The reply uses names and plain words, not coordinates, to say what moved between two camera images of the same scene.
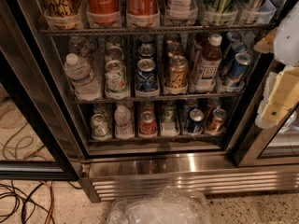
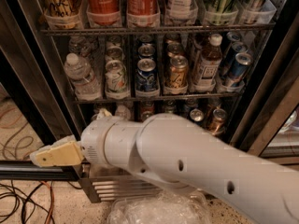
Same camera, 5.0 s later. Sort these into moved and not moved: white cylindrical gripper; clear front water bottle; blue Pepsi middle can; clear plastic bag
Moved: white cylindrical gripper
Not moved: blue Pepsi middle can; clear plastic bag; clear front water bottle
